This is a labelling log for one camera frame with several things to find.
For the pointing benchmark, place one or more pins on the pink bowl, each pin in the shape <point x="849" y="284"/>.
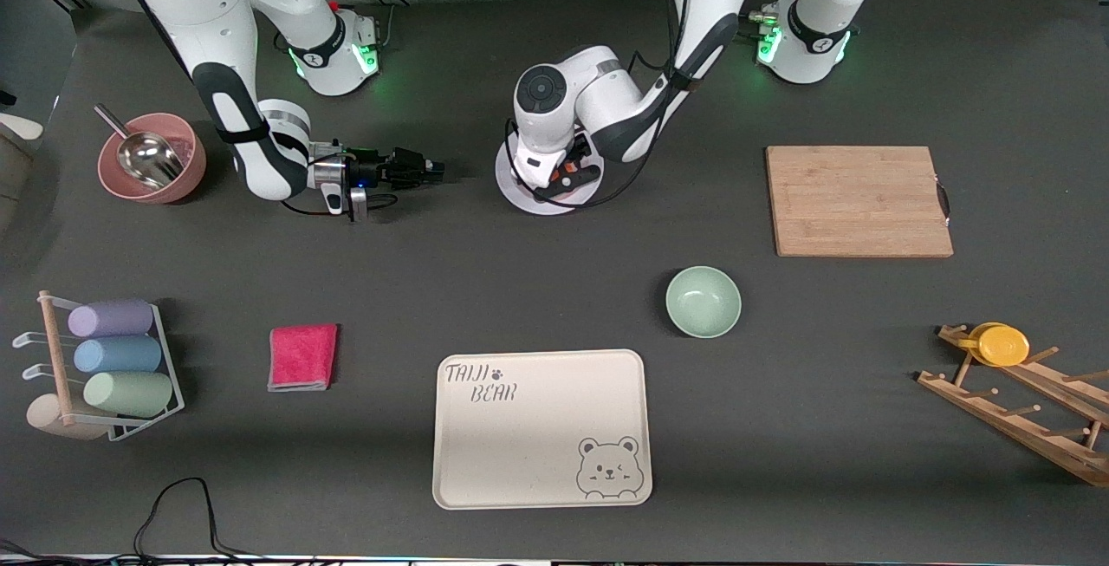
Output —
<point x="186" y="180"/>

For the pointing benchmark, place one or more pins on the wooden peg rack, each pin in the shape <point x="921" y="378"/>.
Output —
<point x="996" y="417"/>

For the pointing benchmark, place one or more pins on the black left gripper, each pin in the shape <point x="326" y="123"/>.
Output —
<point x="579" y="169"/>

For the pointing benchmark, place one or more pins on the cream tray with bear print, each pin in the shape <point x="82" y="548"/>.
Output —
<point x="520" y="445"/>

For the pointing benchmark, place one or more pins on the yellow cup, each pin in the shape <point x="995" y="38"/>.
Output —
<point x="1003" y="346"/>

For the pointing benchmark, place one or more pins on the beige object beside table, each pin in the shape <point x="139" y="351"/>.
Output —
<point x="17" y="126"/>

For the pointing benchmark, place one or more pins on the blue cup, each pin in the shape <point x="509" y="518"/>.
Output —
<point x="117" y="354"/>

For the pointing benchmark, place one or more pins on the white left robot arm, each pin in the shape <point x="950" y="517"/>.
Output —
<point x="606" y="89"/>

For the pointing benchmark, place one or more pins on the metal scoop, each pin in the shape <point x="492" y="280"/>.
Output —
<point x="147" y="159"/>

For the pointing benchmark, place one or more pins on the beige cup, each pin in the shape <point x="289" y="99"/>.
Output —
<point x="43" y="417"/>

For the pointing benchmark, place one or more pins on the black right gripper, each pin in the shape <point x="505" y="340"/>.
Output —
<point x="379" y="169"/>

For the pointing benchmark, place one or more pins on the purple cup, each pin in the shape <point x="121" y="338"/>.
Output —
<point x="113" y="318"/>

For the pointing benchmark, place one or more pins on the pale green bowl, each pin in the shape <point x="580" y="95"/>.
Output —
<point x="703" y="302"/>

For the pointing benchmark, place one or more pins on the white round plate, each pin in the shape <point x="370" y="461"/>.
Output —
<point x="554" y="207"/>

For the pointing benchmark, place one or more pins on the folded pink cloth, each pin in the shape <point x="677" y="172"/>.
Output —
<point x="303" y="356"/>

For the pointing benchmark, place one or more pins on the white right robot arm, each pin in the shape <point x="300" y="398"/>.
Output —
<point x="260" y="159"/>

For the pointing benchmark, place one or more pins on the green cup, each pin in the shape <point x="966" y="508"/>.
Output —
<point x="130" y="393"/>

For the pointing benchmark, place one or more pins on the wooden cutting board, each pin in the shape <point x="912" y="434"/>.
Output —
<point x="823" y="202"/>

